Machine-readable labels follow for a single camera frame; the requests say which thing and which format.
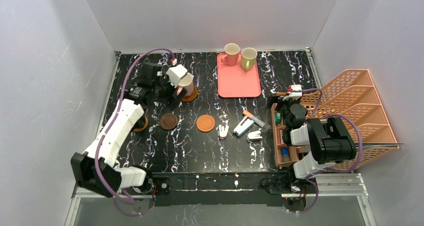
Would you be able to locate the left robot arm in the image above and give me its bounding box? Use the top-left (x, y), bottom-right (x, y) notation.
top-left (70, 63), bottom-right (188, 198)

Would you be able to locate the light orange coaster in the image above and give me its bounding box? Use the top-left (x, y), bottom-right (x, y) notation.
top-left (196, 114), bottom-right (215, 132)

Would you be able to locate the blue white stapler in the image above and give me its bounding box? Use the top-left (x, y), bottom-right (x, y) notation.
top-left (233, 116), bottom-right (254, 137)

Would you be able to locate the white stapler right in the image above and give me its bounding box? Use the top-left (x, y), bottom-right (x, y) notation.
top-left (247, 130), bottom-right (263, 142)

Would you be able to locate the green eraser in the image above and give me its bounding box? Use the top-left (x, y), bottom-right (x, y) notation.
top-left (274, 112), bottom-right (282, 124)

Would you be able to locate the pink mug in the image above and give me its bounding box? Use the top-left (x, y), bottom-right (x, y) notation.
top-left (221, 43), bottom-right (240, 66)
top-left (178, 73), bottom-right (194, 96)

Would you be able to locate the pink mug front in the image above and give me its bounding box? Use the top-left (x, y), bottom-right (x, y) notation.
top-left (178, 73), bottom-right (194, 96)

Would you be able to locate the orange file organizer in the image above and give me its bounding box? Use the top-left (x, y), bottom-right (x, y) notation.
top-left (270, 69), bottom-right (405, 172)

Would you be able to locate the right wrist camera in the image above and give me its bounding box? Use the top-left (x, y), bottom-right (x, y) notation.
top-left (283, 84), bottom-right (303, 101)

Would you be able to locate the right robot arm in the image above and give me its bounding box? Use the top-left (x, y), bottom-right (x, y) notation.
top-left (267, 90), bottom-right (363, 180)

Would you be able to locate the blue stamp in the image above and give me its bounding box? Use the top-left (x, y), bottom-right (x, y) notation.
top-left (281, 147), bottom-right (291, 162)

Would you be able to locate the orange wooden coaster front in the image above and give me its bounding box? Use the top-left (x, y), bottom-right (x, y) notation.
top-left (132, 115), bottom-right (149, 132)

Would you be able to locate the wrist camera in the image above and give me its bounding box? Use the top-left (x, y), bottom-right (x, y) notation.
top-left (283, 84), bottom-right (303, 101)
top-left (166, 64), bottom-right (188, 88)

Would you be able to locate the orange grey marker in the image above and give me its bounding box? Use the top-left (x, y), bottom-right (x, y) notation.
top-left (243, 110), bottom-right (265, 128)

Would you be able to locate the pink tray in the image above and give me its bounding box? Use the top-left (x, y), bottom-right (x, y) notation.
top-left (217, 53), bottom-right (261, 98)

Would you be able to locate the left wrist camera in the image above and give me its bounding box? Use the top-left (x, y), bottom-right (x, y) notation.
top-left (166, 64), bottom-right (188, 88)

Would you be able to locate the dark brown coaster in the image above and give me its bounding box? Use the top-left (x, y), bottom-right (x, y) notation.
top-left (159, 113), bottom-right (179, 130)

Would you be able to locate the green mug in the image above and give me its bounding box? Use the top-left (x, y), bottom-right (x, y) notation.
top-left (241, 48), bottom-right (258, 71)

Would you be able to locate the brown saucer coaster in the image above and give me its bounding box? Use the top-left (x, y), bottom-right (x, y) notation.
top-left (182, 87), bottom-right (198, 102)

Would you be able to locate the small white stapler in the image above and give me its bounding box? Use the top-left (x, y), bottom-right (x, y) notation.
top-left (217, 124), bottom-right (229, 140)

